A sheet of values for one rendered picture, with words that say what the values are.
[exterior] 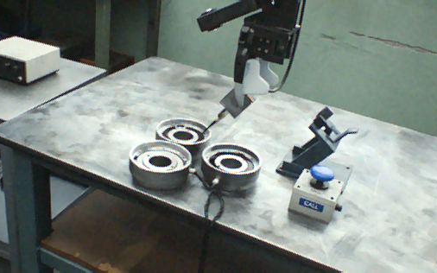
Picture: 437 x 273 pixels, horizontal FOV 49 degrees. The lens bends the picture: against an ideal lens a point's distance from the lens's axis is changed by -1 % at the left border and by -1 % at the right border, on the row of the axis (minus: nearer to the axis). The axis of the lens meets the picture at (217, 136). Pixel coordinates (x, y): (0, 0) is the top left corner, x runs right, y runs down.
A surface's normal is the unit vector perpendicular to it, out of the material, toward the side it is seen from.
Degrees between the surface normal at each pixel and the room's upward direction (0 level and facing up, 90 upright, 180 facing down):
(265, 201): 0
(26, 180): 90
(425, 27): 90
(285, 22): 90
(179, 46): 90
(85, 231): 0
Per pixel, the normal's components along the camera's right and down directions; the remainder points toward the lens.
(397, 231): 0.13, -0.88
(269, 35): -0.40, 0.37
